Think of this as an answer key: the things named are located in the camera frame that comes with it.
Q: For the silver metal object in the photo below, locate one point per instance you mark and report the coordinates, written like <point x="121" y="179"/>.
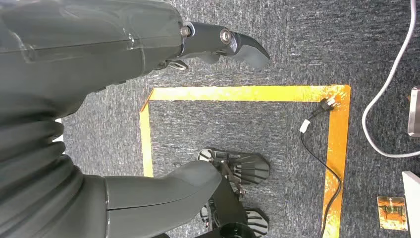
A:
<point x="415" y="115"/>

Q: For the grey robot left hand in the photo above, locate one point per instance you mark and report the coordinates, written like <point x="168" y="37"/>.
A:
<point x="82" y="39"/>

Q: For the yellow floor tape square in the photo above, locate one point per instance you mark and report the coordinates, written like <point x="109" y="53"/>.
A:
<point x="229" y="93"/>

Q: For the orange patterned floor marker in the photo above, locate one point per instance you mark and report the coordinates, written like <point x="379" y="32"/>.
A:
<point x="392" y="213"/>

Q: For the white board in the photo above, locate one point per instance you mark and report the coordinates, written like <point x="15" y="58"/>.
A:
<point x="414" y="210"/>

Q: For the ribbed grey left arm sleeve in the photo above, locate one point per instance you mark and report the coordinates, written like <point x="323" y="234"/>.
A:
<point x="29" y="187"/>

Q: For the black robot foot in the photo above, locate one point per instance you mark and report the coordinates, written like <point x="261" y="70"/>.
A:
<point x="251" y="167"/>
<point x="257" y="221"/>

